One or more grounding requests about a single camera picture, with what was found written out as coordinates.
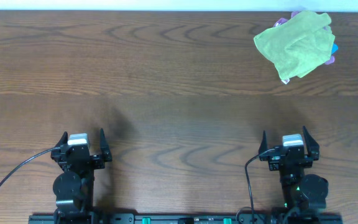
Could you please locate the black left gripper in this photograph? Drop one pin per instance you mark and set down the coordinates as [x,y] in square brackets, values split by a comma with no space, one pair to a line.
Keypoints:
[79,154]

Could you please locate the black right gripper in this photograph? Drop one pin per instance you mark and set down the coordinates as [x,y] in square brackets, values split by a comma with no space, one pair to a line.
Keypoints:
[313,150]

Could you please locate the light green microfiber cloth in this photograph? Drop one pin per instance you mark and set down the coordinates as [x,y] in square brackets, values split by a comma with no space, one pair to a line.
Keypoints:
[298,46]

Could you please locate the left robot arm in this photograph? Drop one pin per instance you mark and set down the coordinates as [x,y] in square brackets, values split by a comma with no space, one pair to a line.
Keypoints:
[74,187]

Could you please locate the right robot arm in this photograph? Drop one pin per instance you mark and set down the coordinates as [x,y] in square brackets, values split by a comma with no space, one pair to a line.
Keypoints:
[307,192]

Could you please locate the purple microfiber cloth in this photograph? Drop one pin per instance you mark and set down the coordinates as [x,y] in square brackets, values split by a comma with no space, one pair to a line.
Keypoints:
[293,14]

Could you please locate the blue microfiber cloth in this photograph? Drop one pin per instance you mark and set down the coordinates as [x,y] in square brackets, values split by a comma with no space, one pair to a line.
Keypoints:
[334,48]

